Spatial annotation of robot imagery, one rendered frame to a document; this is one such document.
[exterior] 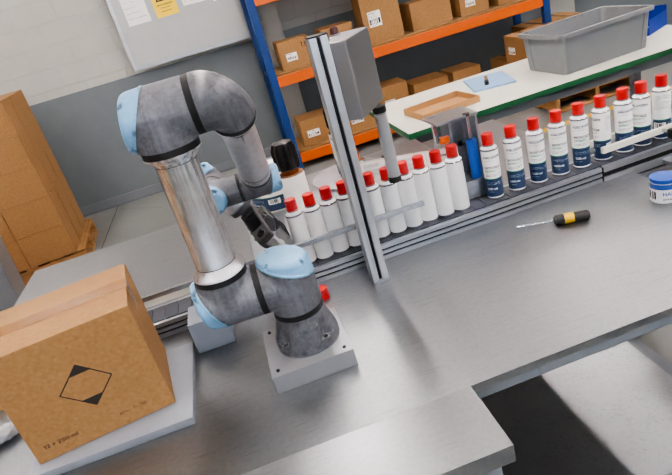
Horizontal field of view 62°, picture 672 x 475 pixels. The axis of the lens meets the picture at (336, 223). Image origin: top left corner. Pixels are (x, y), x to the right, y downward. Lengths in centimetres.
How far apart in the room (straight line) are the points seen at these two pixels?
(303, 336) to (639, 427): 109
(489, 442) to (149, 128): 82
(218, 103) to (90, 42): 496
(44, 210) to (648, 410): 418
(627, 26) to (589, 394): 215
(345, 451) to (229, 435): 26
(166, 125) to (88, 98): 500
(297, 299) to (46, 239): 385
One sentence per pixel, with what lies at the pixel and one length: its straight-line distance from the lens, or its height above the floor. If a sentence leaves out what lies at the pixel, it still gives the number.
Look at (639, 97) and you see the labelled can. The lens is 197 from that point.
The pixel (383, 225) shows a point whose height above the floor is 92.
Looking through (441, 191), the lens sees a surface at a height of 97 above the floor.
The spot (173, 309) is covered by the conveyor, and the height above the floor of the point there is 88.
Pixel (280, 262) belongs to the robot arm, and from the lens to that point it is 119.
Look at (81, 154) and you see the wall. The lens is 619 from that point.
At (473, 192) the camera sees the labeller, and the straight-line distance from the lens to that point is 178.
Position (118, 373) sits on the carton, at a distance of 132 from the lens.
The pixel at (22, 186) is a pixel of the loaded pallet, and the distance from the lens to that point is 482.
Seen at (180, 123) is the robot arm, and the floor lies 145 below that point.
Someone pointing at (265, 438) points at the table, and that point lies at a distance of 120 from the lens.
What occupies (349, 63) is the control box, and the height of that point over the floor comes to 142.
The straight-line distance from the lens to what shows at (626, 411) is 198.
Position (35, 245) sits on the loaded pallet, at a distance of 495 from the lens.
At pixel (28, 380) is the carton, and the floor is 105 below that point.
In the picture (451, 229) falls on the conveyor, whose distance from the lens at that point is 169.
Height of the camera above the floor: 162
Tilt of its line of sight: 24 degrees down
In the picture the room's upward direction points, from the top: 16 degrees counter-clockwise
